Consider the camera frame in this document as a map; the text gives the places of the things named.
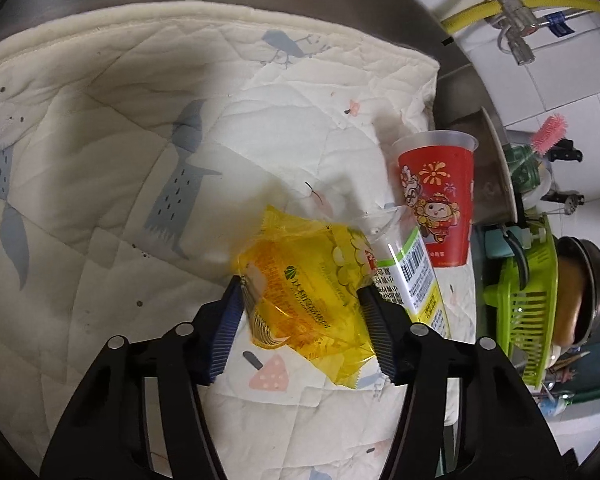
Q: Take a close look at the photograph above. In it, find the black handled knife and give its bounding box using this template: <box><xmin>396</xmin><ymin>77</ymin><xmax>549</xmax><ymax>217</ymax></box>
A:
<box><xmin>550</xmin><ymin>140</ymin><xmax>584</xmax><ymax>162</ymax></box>

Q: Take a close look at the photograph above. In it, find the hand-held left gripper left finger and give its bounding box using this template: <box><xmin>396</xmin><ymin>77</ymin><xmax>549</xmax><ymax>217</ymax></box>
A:
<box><xmin>40</xmin><ymin>275</ymin><xmax>246</xmax><ymax>480</ymax></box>

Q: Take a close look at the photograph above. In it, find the red printed plastic cup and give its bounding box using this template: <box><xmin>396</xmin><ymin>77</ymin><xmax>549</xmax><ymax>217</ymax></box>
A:
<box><xmin>392</xmin><ymin>130</ymin><xmax>479</xmax><ymax>268</ymax></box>

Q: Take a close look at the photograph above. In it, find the pink bottle brush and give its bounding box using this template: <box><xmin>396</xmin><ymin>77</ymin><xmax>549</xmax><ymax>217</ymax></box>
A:
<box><xmin>530</xmin><ymin>112</ymin><xmax>569</xmax><ymax>154</ymax></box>

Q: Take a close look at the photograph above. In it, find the yellow snack wrapper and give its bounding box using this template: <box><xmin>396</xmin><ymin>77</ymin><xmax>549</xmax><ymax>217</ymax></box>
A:
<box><xmin>237</xmin><ymin>205</ymin><xmax>381</xmax><ymax>389</ymax></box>

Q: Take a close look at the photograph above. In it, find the metal gas valve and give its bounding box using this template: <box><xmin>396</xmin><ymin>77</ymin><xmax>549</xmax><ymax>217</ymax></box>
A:
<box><xmin>470</xmin><ymin>0</ymin><xmax>542</xmax><ymax>66</ymax></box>

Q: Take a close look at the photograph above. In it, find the cream quilted printed mat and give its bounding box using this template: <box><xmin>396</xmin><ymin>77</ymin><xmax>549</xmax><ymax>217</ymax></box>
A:
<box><xmin>0</xmin><ymin>2</ymin><xmax>476</xmax><ymax>480</ymax></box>

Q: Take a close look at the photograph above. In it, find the green dish rack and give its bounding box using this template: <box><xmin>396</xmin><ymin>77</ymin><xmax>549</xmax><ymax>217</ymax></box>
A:
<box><xmin>482</xmin><ymin>212</ymin><xmax>561</xmax><ymax>389</ymax></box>

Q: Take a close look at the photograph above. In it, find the metal saucepan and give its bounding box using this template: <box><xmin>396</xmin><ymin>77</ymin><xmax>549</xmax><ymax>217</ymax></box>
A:
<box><xmin>447</xmin><ymin>106</ymin><xmax>519</xmax><ymax>226</ymax></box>

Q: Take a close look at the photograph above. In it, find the small green drink carton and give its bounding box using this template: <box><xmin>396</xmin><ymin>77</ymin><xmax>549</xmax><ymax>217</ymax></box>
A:
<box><xmin>367</xmin><ymin>225</ymin><xmax>451</xmax><ymax>342</ymax></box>

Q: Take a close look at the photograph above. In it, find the teal bottle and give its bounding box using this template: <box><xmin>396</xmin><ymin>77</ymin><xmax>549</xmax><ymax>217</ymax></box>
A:
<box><xmin>482</xmin><ymin>225</ymin><xmax>531</xmax><ymax>261</ymax></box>

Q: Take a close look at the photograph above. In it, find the brown bowl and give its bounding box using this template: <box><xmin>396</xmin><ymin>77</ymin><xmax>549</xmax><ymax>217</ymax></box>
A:
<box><xmin>552</xmin><ymin>259</ymin><xmax>594</xmax><ymax>344</ymax></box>

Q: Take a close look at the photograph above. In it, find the dark metal bowl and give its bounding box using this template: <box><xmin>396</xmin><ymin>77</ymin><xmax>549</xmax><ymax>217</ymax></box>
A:
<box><xmin>555</xmin><ymin>235</ymin><xmax>600</xmax><ymax>347</ymax></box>

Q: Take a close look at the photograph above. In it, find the yellow gas hose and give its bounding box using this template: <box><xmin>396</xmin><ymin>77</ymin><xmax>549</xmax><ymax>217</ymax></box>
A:
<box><xmin>440</xmin><ymin>0</ymin><xmax>600</xmax><ymax>36</ymax></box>

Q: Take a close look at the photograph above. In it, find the blue hose tag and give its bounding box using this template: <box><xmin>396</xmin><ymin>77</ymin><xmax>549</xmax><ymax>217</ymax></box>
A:
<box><xmin>547</xmin><ymin>10</ymin><xmax>574</xmax><ymax>39</ymax></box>

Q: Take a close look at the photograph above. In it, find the green glass jar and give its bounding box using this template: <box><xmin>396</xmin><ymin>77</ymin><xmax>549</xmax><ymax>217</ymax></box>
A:
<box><xmin>510</xmin><ymin>144</ymin><xmax>546</xmax><ymax>196</ymax></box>

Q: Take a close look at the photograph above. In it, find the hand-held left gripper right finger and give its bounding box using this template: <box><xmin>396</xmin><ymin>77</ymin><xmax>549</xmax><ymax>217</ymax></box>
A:
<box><xmin>356</xmin><ymin>285</ymin><xmax>567</xmax><ymax>480</ymax></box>

